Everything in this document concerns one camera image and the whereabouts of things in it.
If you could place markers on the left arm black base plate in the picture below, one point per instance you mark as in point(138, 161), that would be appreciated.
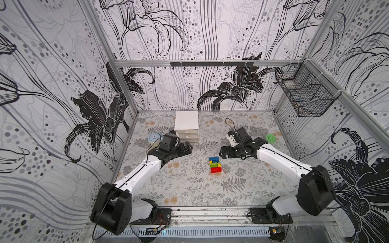
point(160, 216)

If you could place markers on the white drawer cabinet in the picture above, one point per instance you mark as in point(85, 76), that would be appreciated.
point(187, 126)

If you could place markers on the white slotted cable duct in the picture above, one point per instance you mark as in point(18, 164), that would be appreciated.
point(200, 232)

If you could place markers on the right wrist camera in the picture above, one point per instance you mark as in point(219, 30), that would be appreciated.
point(239, 136)

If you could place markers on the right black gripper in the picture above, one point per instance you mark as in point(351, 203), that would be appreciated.
point(230, 150)

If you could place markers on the red lego brick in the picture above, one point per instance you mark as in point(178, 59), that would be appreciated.
point(216, 170)

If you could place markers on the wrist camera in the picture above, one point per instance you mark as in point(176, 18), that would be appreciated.
point(169, 141)
point(239, 136)

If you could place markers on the black wire basket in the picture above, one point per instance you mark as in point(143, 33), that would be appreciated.
point(305, 89)

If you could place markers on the blue lego brick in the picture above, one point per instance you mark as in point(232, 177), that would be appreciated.
point(214, 159)

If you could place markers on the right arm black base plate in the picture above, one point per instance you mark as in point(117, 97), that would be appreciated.
point(267, 216)

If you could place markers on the green lego brick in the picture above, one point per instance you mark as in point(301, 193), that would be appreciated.
point(215, 165)

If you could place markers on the aluminium front rail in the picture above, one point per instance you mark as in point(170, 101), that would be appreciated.
point(213, 216)

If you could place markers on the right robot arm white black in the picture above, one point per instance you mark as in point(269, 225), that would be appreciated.
point(315, 189)

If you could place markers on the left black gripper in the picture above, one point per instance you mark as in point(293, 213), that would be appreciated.
point(182, 151)

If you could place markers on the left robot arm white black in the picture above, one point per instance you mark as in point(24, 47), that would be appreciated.
point(115, 207)

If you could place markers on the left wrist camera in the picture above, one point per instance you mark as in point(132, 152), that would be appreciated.
point(169, 141)

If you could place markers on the small blue alarm clock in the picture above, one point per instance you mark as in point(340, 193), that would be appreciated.
point(154, 138)

